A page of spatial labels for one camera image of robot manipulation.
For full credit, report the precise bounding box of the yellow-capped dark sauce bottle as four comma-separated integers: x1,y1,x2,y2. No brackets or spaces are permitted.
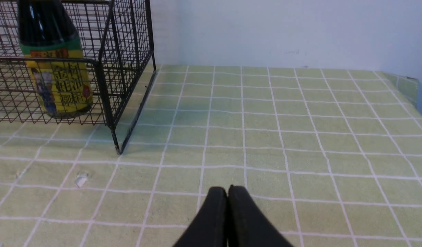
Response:
17,0,93,119

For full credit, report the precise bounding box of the black wire mesh rack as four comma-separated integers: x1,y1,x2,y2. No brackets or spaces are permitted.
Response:
0,0,155,154

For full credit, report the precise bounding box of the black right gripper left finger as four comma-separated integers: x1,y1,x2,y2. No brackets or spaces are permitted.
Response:
173,187,228,247

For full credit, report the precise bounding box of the green checkered tablecloth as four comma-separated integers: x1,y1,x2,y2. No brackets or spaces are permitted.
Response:
0,65,422,247

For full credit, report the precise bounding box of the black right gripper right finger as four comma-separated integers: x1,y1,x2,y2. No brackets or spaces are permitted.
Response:
228,185,293,247

